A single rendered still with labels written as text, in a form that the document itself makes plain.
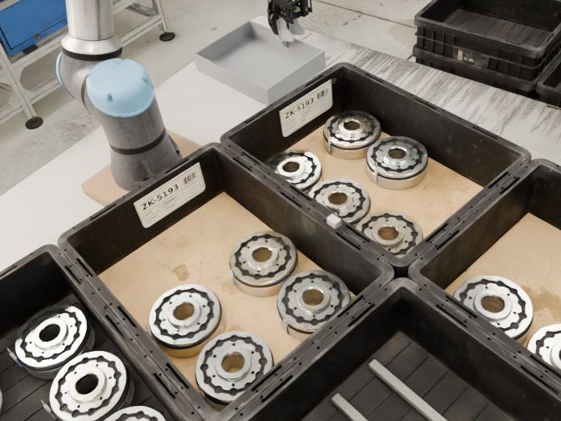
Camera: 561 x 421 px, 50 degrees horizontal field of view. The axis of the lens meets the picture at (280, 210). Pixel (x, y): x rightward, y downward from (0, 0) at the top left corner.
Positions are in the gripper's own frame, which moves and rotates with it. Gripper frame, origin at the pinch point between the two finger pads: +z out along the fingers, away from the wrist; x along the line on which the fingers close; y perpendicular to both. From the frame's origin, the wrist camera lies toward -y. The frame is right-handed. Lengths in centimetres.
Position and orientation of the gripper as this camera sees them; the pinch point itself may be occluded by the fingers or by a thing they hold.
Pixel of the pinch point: (285, 41)
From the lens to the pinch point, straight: 161.2
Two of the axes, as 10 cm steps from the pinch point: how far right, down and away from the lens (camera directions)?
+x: 7.0, -5.7, 4.4
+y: 7.1, 4.5, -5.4
